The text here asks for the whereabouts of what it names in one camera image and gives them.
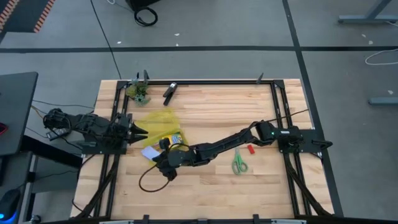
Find black stapler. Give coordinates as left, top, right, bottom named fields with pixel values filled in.
left=162, top=82, right=179, bottom=107

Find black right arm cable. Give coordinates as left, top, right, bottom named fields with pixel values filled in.
left=138, top=108, right=310, bottom=194

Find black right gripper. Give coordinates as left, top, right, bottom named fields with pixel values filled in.
left=153, top=137, right=191, bottom=182

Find black desk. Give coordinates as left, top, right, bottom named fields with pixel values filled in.
left=0, top=72, right=39, bottom=156

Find yellow translucent pencil pouch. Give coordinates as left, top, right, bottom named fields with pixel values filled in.
left=134, top=108, right=187, bottom=166

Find black power adapter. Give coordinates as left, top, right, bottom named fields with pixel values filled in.
left=45, top=126, right=71, bottom=141

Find orange black striped mat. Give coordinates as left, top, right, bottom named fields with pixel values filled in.
left=0, top=0, right=56, bottom=34

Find yellow green crayon box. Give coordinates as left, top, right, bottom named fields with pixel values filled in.
left=160, top=132, right=185, bottom=147

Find white floor cable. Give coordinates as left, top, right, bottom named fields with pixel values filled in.
left=364, top=48, right=398, bottom=66

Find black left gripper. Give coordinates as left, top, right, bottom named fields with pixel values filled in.
left=116, top=112, right=149, bottom=147

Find coiled black cable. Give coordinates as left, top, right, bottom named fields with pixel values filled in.
left=133, top=6, right=159, bottom=27

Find black computer mouse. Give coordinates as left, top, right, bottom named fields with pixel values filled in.
left=0, top=188, right=21, bottom=223

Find pale blue sticky note pad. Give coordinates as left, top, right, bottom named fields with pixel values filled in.
left=140, top=145, right=161, bottom=161

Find grey table leg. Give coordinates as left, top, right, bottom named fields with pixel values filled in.
left=338, top=0, right=398, bottom=25

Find small artificial plant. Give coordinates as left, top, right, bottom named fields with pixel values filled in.
left=125, top=73, right=152, bottom=107

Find green handled scissors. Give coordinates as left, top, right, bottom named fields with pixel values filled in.
left=231, top=147, right=249, bottom=175

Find grey table foot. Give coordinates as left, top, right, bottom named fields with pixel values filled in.
left=368, top=96, right=398, bottom=106

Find black aluminium rig frame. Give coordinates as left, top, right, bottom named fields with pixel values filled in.
left=71, top=78, right=336, bottom=224

